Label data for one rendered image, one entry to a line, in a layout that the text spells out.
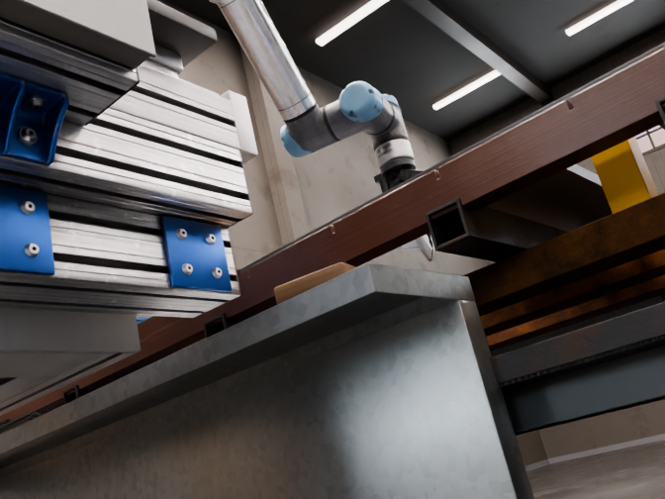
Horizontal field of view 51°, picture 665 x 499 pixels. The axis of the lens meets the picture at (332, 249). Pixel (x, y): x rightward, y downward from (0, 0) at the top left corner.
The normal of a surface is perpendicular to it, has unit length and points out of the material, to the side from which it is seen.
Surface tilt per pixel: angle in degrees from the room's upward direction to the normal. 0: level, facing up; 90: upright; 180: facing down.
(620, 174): 90
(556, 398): 90
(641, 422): 90
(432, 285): 90
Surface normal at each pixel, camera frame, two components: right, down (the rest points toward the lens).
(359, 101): -0.43, -0.19
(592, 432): -0.61, -0.11
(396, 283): 0.74, -0.37
